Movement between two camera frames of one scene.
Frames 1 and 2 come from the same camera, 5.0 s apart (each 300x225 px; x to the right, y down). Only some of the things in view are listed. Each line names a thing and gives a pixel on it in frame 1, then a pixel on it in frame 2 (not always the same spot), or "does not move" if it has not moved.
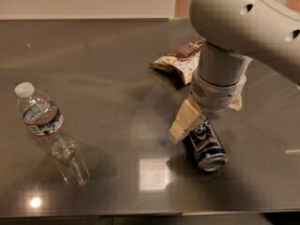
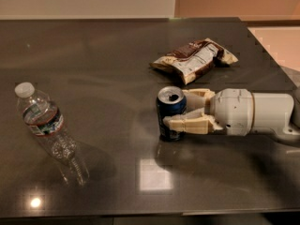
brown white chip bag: (184, 60) does not move
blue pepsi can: (206, 147) → (171, 100)
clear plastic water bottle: (44, 119) does not move
